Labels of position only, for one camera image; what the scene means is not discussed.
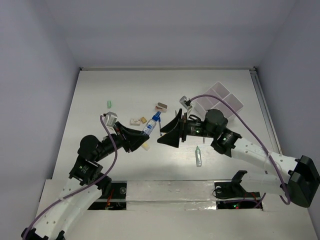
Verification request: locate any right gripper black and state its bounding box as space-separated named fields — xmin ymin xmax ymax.
xmin=157 ymin=108 xmax=217 ymax=148

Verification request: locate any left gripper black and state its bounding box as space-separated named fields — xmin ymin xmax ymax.
xmin=94 ymin=121 xmax=149 ymax=161

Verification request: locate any white red eraser box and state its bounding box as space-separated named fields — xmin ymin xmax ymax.
xmin=129 ymin=118 xmax=141 ymax=126

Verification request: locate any clear blue spray bottle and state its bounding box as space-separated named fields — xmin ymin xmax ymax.
xmin=142 ymin=111 xmax=161 ymax=136

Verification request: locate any white tape dispenser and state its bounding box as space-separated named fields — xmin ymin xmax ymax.
xmin=155 ymin=102 xmax=168 ymax=113

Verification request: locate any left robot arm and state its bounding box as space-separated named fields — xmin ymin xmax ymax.
xmin=21 ymin=122 xmax=149 ymax=240

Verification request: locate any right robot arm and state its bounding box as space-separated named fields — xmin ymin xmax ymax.
xmin=157 ymin=109 xmax=320 ymax=208

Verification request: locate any blue pen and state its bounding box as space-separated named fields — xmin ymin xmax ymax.
xmin=158 ymin=117 xmax=162 ymax=137

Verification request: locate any yellow white glue stick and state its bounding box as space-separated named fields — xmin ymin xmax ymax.
xmin=141 ymin=143 xmax=150 ymax=151

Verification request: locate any tan eraser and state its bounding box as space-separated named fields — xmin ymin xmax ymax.
xmin=140 ymin=117 xmax=147 ymax=124

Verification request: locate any clear green tube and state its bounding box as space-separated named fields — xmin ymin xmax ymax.
xmin=195 ymin=146 xmax=202 ymax=167

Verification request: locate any green eraser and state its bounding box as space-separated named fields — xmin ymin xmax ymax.
xmin=107 ymin=100 xmax=112 ymax=109

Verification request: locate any white divided organizer tray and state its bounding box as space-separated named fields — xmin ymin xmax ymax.
xmin=193 ymin=80 xmax=244 ymax=122

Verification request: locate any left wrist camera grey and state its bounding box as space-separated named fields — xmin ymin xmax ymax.
xmin=100 ymin=111 xmax=118 ymax=128

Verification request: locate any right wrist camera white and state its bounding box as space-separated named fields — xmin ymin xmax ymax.
xmin=179 ymin=95 xmax=193 ymax=111

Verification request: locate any silver taped rail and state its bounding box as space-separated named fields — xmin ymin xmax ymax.
xmin=125 ymin=180 xmax=217 ymax=211

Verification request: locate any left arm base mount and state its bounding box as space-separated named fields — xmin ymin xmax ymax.
xmin=88 ymin=181 xmax=127 ymax=211

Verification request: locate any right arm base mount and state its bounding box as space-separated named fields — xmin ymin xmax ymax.
xmin=212 ymin=170 xmax=263 ymax=210

